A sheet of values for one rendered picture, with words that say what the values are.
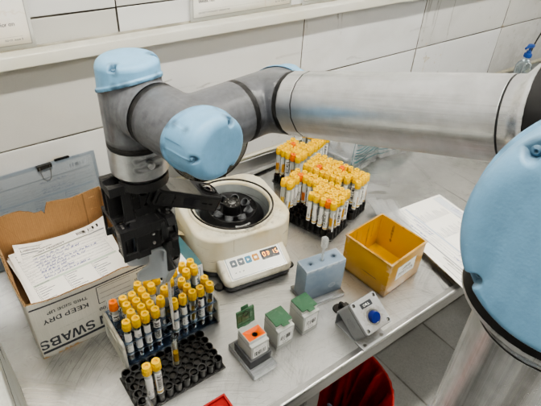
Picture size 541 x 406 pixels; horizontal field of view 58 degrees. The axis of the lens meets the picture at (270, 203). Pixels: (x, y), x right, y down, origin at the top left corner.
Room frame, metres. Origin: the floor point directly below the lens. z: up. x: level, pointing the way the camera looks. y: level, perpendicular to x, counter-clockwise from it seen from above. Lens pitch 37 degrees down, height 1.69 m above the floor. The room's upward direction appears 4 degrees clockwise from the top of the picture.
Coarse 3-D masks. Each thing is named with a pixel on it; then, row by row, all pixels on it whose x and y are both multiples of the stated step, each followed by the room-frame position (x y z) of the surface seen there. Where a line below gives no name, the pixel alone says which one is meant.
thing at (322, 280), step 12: (324, 252) 0.79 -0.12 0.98; (336, 252) 0.79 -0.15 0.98; (300, 264) 0.75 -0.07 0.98; (312, 264) 0.75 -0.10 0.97; (324, 264) 0.75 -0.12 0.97; (336, 264) 0.76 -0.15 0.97; (300, 276) 0.74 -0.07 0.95; (312, 276) 0.73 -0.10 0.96; (324, 276) 0.75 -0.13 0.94; (336, 276) 0.77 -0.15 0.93; (300, 288) 0.74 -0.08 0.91; (312, 288) 0.74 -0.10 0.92; (324, 288) 0.75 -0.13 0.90; (336, 288) 0.77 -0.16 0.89; (324, 300) 0.74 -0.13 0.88
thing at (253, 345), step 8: (240, 328) 0.59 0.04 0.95; (248, 328) 0.59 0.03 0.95; (256, 328) 0.60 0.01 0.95; (240, 336) 0.58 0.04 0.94; (248, 336) 0.58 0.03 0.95; (256, 336) 0.58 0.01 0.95; (264, 336) 0.58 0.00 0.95; (240, 344) 0.58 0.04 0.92; (248, 344) 0.56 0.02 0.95; (256, 344) 0.56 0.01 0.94; (264, 344) 0.57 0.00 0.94; (248, 352) 0.56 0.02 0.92; (256, 352) 0.56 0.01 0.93
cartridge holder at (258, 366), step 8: (232, 344) 0.60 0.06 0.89; (232, 352) 0.59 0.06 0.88; (240, 352) 0.57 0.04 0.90; (264, 352) 0.57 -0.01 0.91; (240, 360) 0.57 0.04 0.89; (248, 360) 0.55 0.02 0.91; (256, 360) 0.56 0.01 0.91; (264, 360) 0.57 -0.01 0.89; (272, 360) 0.57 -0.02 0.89; (248, 368) 0.55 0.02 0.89; (256, 368) 0.55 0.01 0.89; (264, 368) 0.55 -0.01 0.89; (272, 368) 0.56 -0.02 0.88; (256, 376) 0.54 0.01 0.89
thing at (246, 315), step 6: (246, 306) 0.61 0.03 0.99; (252, 306) 0.62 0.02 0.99; (240, 312) 0.60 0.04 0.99; (246, 312) 0.61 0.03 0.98; (252, 312) 0.62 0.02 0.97; (240, 318) 0.60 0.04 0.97; (246, 318) 0.61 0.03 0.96; (252, 318) 0.61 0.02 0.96; (240, 324) 0.59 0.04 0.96; (246, 324) 0.60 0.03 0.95
